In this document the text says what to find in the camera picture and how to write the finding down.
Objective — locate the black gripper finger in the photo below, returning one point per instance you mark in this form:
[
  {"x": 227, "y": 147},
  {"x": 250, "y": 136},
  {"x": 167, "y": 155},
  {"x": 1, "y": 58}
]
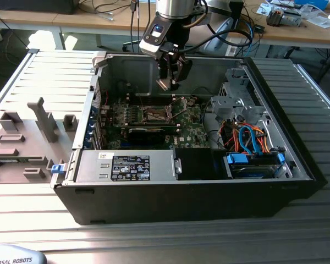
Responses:
[
  {"x": 182, "y": 68},
  {"x": 164, "y": 68}
]

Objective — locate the silver CPU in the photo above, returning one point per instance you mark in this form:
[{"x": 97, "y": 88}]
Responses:
[{"x": 163, "y": 83}]

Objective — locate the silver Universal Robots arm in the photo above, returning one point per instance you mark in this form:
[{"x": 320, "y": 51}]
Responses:
[{"x": 173, "y": 8}]

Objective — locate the CPU socket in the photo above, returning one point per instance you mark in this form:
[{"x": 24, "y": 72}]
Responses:
[{"x": 154, "y": 114}]

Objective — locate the CPU cooler with fan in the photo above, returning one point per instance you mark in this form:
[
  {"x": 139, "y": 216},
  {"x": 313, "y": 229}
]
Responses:
[{"x": 277, "y": 17}]

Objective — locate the green motherboard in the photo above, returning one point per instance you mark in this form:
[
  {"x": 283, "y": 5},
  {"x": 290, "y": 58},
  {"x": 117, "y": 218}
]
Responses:
[{"x": 192, "y": 129}]

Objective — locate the silver metal drive cage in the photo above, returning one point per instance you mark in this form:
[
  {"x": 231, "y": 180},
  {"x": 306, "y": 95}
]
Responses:
[{"x": 236, "y": 103}]

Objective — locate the black graphics card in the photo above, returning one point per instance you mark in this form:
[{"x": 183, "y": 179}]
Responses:
[{"x": 147, "y": 136}]

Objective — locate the wooden desk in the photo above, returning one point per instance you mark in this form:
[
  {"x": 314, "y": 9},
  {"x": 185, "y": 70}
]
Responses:
[
  {"x": 291, "y": 34},
  {"x": 99, "y": 20}
]

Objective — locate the black rating label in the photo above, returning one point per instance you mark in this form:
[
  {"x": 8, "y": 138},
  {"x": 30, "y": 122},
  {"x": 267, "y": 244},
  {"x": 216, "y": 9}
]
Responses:
[{"x": 130, "y": 167}]

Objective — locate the silver power supply unit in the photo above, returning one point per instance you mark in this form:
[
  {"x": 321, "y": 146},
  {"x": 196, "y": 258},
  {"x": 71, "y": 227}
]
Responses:
[{"x": 93, "y": 165}]

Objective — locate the hard disk in blue carrier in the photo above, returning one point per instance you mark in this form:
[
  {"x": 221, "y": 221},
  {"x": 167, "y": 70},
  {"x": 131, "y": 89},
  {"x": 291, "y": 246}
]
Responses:
[{"x": 253, "y": 171}]

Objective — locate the black open PC case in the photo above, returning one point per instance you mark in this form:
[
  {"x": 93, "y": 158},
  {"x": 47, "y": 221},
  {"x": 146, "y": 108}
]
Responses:
[{"x": 165, "y": 203}]

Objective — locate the blue cardboard box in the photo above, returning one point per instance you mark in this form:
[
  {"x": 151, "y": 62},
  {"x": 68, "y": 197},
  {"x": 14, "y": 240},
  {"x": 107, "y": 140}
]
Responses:
[{"x": 313, "y": 3}]

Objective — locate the black device box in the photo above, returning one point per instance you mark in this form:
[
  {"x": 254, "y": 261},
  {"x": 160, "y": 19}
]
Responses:
[{"x": 33, "y": 6}]

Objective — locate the blue case latch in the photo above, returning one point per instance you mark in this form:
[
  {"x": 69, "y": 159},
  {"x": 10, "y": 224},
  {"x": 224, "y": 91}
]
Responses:
[{"x": 57, "y": 169}]

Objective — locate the grey parts rack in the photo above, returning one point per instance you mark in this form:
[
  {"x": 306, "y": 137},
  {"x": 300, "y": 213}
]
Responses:
[{"x": 30, "y": 154}]

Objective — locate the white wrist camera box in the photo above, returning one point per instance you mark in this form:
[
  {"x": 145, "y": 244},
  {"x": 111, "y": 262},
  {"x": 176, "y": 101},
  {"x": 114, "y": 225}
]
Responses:
[{"x": 152, "y": 45}]

